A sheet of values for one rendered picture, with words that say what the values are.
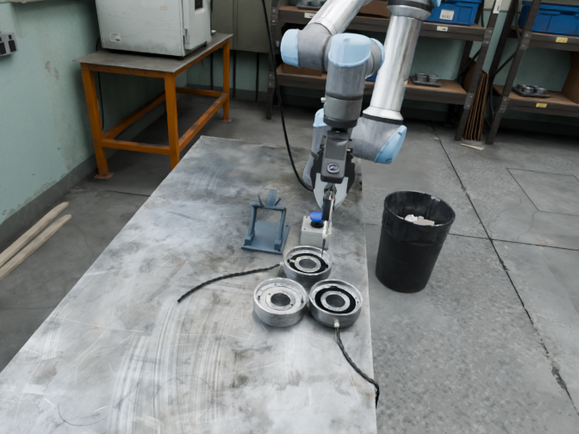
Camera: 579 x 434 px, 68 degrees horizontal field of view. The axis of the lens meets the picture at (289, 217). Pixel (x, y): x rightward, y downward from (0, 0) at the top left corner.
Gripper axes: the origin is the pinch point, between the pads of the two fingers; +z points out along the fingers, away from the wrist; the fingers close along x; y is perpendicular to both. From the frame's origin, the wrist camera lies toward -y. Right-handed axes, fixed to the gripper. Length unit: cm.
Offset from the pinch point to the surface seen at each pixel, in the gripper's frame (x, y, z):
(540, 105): -172, 332, 52
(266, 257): 12.5, -5.2, 13.0
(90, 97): 158, 160, 38
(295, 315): 2.9, -25.8, 9.8
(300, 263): 4.3, -8.1, 11.0
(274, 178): 18.5, 35.8, 13.1
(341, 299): -5.5, -18.0, 10.8
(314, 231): 2.4, 2.0, 8.5
